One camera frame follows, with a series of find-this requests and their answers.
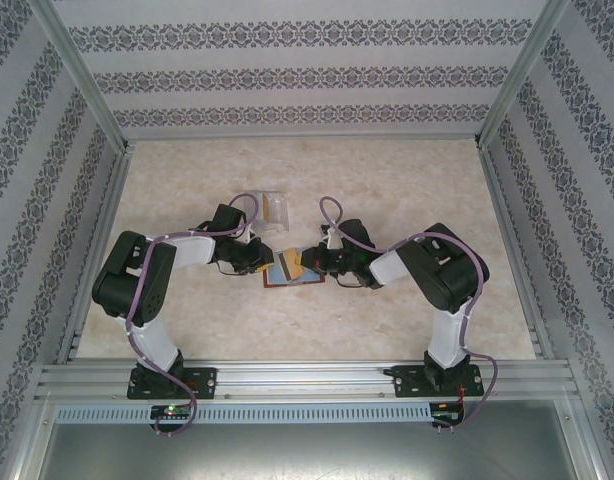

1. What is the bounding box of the aluminium side rail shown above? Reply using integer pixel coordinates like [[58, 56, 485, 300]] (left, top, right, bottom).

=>
[[56, 144, 136, 364], [476, 142, 556, 361]]

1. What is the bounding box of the left circuit board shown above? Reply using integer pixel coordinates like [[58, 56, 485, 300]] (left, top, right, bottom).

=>
[[150, 404, 193, 419]]

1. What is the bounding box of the aluminium frame post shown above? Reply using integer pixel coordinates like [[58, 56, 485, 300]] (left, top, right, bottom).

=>
[[474, 0, 573, 151], [29, 0, 133, 154]]

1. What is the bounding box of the clear plastic card box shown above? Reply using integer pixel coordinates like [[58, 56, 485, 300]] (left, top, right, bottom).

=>
[[233, 189, 292, 235]]

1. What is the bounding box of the brown leather card holder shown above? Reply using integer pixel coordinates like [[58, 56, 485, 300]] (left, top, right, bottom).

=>
[[261, 246, 327, 290]]

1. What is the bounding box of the clear plastic card case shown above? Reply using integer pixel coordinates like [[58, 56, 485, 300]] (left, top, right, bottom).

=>
[[259, 193, 284, 221]]

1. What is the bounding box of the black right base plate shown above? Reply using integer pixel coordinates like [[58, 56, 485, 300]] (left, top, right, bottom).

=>
[[392, 364, 487, 400]]

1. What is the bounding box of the right circuit board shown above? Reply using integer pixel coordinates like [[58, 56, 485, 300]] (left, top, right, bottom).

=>
[[432, 400, 464, 419]]

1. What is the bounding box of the slotted grey cable duct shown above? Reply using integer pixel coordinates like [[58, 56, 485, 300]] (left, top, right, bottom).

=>
[[53, 402, 434, 425]]

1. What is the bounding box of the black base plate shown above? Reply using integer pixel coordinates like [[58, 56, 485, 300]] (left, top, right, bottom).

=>
[[127, 367, 220, 401], [392, 364, 487, 400]]

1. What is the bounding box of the grey metal panel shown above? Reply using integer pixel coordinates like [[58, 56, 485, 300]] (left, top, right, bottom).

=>
[[36, 422, 593, 480]]

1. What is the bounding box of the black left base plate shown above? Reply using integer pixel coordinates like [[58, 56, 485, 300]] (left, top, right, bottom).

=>
[[127, 367, 220, 401]]

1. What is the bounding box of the circuit board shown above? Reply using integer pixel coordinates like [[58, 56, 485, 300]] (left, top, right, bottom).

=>
[[150, 404, 193, 419], [432, 400, 464, 419]]

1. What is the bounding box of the aluminium mounting rail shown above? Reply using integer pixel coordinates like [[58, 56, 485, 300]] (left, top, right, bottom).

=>
[[34, 360, 583, 403]]

